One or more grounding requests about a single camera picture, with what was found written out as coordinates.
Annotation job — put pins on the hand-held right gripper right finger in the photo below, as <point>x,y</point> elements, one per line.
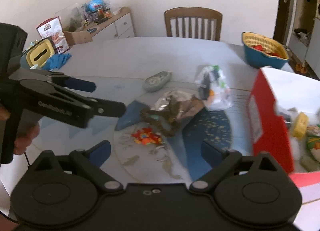
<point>212,152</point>

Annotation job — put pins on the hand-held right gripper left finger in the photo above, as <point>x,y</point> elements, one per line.
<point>100,151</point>

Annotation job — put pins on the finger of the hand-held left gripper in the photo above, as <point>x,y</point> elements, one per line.
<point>110,109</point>
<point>80,85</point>

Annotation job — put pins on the orange knotted toy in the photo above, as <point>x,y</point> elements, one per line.
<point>145,137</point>

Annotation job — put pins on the white green plastic bag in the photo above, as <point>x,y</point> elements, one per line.
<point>217,96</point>

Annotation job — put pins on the silver foil packet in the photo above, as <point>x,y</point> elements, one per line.
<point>170,101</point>

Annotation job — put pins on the red cardboard box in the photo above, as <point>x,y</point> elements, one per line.
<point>265,121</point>

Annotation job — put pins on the person's left hand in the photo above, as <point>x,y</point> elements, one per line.
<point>26,137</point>

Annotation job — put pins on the yellow blue tissue box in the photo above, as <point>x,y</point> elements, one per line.
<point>40,53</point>

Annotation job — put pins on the blue gloves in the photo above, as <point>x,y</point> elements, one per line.
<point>58,60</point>

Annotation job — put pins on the red white paper bag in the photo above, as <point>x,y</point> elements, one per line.
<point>53,34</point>

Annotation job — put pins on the brown cardboard box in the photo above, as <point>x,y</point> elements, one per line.
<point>80,37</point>

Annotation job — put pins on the white sideboard wooden top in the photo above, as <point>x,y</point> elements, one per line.
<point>122,27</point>

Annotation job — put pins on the pile of small toys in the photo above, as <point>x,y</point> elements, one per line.
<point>105,14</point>

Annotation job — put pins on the blue round toy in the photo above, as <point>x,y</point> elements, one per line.
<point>96,4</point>

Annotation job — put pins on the blue yellow draining basket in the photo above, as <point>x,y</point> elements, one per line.
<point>260,60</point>

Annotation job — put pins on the pile of red strawberries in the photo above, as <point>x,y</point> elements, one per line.
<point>272,52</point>

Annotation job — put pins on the orange slippers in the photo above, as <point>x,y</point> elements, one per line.
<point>301,68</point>

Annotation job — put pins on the wooden slat-back chair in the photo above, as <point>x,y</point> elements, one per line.
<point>192,12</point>

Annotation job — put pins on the dark folded bag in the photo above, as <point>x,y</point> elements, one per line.
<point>301,33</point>

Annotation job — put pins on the dark wooden door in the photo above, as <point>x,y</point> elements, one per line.
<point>285,8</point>

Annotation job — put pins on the white wooden wall cabinet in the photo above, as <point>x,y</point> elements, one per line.
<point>312,53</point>

